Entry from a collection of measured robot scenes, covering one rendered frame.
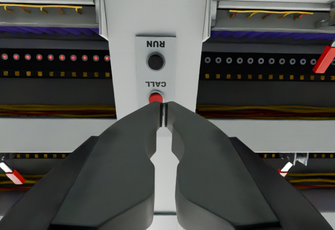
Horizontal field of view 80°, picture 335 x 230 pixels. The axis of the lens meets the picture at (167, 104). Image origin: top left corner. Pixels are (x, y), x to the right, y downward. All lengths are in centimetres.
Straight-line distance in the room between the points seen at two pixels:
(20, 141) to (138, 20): 22
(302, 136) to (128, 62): 25
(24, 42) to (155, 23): 30
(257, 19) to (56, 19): 25
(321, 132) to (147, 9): 27
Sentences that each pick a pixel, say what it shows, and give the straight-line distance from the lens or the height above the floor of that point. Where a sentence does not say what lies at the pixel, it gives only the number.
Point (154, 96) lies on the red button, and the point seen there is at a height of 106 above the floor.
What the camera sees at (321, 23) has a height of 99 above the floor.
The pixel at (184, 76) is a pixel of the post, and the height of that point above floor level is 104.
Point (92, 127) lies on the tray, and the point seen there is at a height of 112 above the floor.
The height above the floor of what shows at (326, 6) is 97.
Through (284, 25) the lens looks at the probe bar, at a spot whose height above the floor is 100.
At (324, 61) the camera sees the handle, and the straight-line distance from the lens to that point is 31.
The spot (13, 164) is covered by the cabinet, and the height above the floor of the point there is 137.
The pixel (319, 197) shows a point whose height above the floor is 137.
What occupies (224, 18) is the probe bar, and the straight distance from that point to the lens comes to 29.
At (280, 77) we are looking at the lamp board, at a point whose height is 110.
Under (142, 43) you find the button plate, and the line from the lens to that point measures 21.
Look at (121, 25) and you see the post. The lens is 21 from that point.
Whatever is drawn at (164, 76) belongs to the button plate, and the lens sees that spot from 22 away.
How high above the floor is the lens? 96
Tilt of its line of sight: 28 degrees up
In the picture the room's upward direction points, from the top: 178 degrees counter-clockwise
